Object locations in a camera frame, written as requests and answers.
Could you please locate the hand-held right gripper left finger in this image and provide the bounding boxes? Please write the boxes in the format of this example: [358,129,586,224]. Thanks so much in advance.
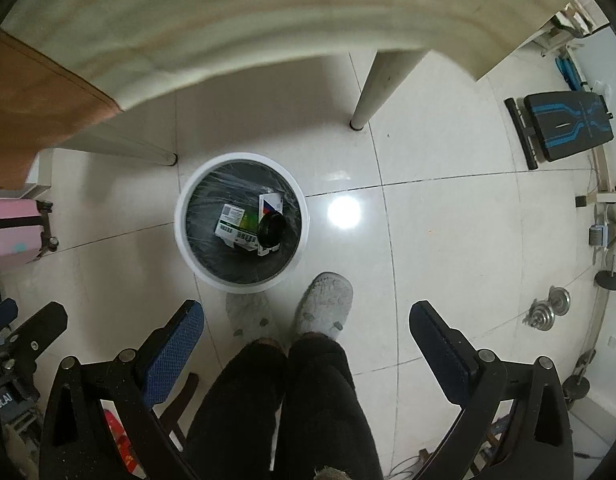
[39,300,205,480]

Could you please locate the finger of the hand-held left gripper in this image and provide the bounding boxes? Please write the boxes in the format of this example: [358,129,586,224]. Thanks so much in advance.
[0,298,18,332]
[0,301,69,376]

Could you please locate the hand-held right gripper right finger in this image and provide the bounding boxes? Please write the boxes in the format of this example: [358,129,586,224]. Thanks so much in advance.
[409,300,574,480]

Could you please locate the white round bin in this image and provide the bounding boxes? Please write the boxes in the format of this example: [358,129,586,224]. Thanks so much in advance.
[174,152,309,294]

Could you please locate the grey fluffy slipper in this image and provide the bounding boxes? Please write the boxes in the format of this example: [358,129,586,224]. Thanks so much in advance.
[226,291,277,342]
[288,272,355,347]

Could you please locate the person's left leg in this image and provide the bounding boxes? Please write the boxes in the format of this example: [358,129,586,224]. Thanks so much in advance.
[185,340,289,480]

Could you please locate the person's leg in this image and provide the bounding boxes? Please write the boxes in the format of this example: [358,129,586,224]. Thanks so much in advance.
[185,340,289,480]
[275,334,385,480]

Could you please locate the red packet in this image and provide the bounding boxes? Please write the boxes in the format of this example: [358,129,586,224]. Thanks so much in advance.
[104,409,139,476]

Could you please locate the silver weight plate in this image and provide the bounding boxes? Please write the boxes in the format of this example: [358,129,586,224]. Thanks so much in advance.
[525,300,557,332]
[549,286,573,317]

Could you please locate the black plastic bin liner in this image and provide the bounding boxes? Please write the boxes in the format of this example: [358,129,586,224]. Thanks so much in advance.
[180,159,303,283]

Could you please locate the person's right leg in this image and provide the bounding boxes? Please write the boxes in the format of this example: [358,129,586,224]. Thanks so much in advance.
[275,334,385,480]

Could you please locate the black round base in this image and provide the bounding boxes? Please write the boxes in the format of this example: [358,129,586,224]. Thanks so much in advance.
[562,375,592,401]

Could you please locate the green and white box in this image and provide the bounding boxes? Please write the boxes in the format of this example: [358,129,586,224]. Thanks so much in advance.
[215,204,261,252]

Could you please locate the black bowl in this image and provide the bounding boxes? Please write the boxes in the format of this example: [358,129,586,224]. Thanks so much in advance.
[257,212,289,250]

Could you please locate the white box red blue print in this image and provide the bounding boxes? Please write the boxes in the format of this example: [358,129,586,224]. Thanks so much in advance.
[257,191,285,257]

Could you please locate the grey power adapter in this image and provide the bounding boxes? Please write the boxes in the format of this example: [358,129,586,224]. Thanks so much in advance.
[589,224,616,249]

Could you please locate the brown board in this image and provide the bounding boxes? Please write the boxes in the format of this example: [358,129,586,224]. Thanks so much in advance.
[0,27,120,191]

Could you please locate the white table leg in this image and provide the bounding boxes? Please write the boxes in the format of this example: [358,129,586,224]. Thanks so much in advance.
[52,109,179,167]
[350,50,431,133]

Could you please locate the black and blue exercise bench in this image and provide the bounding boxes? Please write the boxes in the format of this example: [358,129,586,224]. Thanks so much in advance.
[504,91,616,171]

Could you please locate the white metal rack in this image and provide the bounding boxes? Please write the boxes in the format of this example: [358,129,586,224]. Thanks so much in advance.
[530,0,612,59]

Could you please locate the blue straps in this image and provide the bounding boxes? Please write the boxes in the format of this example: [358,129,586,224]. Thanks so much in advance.
[554,55,589,92]

